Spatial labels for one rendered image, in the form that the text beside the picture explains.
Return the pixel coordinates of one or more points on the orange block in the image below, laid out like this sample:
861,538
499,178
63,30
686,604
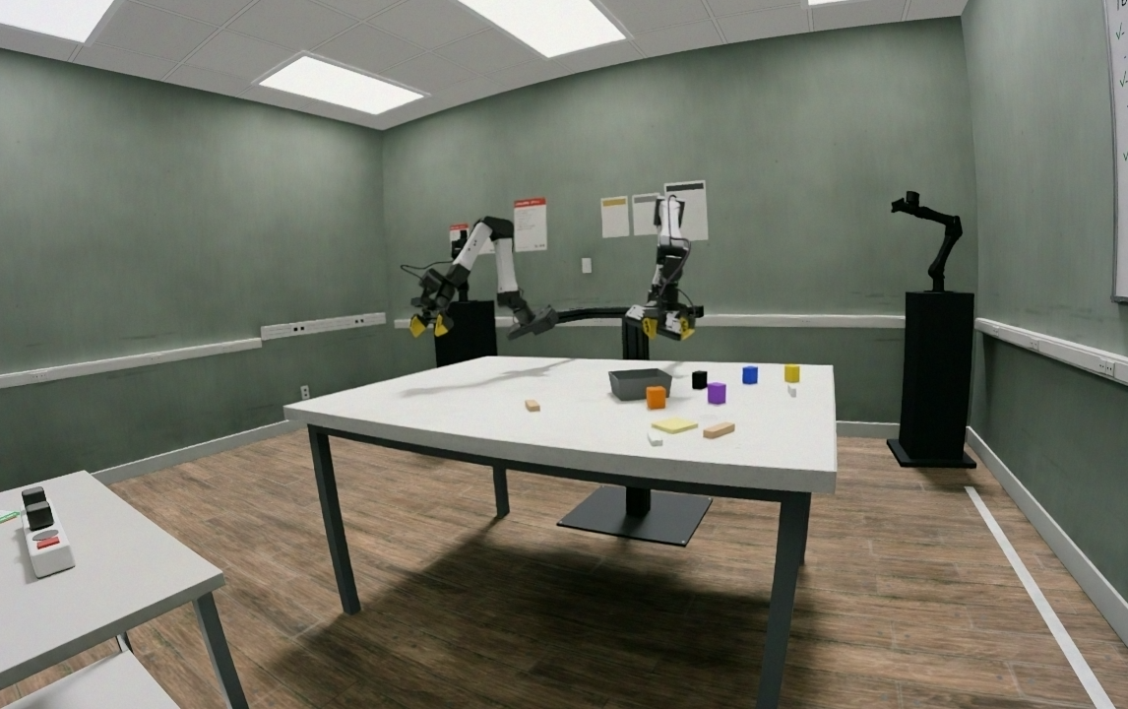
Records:
656,398

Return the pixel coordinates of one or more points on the purple block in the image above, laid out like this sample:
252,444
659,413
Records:
716,393

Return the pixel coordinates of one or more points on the tan flat rectangular piece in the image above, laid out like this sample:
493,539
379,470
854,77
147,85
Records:
719,430

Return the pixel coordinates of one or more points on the yellow sticky note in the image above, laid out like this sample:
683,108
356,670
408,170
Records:
674,425

